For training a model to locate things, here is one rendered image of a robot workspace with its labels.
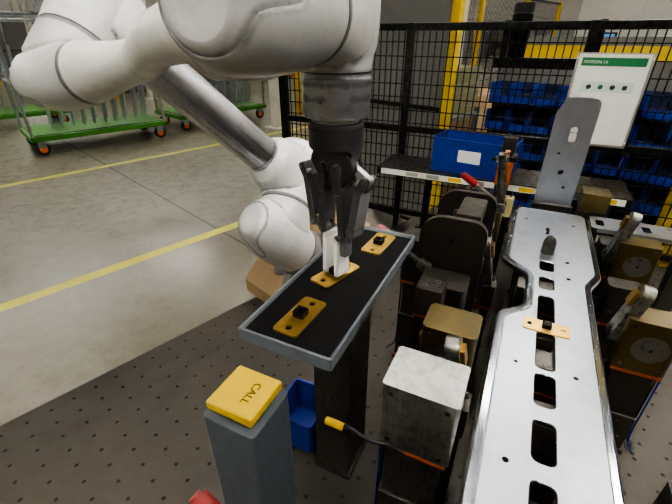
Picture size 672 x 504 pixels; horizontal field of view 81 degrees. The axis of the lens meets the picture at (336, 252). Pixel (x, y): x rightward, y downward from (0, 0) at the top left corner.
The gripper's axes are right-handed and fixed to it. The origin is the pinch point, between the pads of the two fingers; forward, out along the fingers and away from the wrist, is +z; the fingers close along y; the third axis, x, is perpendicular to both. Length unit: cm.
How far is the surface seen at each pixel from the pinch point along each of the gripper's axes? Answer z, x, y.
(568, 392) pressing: 20.3, 17.5, 34.7
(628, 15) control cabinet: -53, 702, -85
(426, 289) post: 10.4, 14.4, 9.2
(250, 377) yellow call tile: 4.2, -22.9, 7.4
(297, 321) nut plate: 4.0, -12.6, 4.3
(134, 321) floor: 121, 16, -177
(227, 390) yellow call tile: 4.3, -25.8, 7.0
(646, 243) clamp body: 16, 77, 36
